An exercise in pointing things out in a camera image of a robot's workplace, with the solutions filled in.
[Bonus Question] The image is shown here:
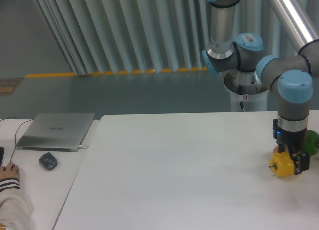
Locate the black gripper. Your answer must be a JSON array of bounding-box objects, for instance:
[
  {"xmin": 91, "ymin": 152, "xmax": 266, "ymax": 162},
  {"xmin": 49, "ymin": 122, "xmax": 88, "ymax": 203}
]
[{"xmin": 272, "ymin": 118, "xmax": 310, "ymax": 175}]

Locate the yellow bell pepper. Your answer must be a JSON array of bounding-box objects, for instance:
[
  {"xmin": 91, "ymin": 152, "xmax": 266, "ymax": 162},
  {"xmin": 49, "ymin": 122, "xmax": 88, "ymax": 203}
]
[{"xmin": 269, "ymin": 152, "xmax": 294, "ymax": 177}]

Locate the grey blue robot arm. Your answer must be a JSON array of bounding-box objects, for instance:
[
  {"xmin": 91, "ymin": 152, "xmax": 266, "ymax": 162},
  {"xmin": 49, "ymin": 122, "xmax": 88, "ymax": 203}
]
[{"xmin": 202, "ymin": 0, "xmax": 319, "ymax": 175}]

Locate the cream sleeved forearm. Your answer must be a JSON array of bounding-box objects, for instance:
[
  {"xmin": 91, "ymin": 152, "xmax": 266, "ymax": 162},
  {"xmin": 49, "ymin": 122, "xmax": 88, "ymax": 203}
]
[{"xmin": 0, "ymin": 178, "xmax": 31, "ymax": 230}]

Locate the green bell pepper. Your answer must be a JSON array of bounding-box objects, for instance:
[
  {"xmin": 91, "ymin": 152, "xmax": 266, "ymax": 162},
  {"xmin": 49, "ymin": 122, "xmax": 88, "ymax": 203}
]
[{"xmin": 301, "ymin": 130, "xmax": 319, "ymax": 156}]

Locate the person's hand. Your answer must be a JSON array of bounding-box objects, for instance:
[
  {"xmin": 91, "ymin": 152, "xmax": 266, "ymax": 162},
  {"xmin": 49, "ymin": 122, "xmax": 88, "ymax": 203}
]
[{"xmin": 0, "ymin": 162, "xmax": 20, "ymax": 181}]

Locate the brown egg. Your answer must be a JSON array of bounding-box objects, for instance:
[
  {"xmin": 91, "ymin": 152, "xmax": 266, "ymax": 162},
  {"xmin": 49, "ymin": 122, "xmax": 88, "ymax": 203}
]
[{"xmin": 272, "ymin": 146, "xmax": 278, "ymax": 153}]

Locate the white usb plug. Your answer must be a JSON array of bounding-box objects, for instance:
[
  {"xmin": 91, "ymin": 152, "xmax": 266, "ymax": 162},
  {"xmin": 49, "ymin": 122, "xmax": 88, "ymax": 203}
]
[{"xmin": 78, "ymin": 145, "xmax": 89, "ymax": 149}]

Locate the white folding partition screen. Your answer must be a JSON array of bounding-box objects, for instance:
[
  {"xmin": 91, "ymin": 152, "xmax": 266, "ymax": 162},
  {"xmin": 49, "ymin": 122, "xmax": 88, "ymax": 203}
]
[{"xmin": 28, "ymin": 0, "xmax": 319, "ymax": 76}]

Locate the silver closed laptop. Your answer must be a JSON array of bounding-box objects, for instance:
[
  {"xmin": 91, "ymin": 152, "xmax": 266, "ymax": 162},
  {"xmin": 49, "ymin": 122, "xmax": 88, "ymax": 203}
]
[{"xmin": 17, "ymin": 113, "xmax": 95, "ymax": 152}]

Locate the black phone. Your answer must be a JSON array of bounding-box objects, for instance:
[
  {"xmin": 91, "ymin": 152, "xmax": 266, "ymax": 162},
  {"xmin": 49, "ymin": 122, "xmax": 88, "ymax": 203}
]
[{"xmin": 0, "ymin": 147, "xmax": 5, "ymax": 166}]

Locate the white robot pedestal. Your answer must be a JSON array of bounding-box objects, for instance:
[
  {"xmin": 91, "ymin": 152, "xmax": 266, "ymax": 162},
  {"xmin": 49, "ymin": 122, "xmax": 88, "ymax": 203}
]
[{"xmin": 224, "ymin": 69, "xmax": 268, "ymax": 112}]

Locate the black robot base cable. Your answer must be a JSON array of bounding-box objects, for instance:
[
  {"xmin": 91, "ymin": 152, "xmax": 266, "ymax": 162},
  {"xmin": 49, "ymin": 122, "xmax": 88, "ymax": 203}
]
[{"xmin": 238, "ymin": 84, "xmax": 246, "ymax": 112}]

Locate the thin black cable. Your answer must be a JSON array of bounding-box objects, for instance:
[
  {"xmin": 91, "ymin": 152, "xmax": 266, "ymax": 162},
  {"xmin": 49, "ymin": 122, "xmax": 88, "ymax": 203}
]
[{"xmin": 0, "ymin": 117, "xmax": 34, "ymax": 164}]

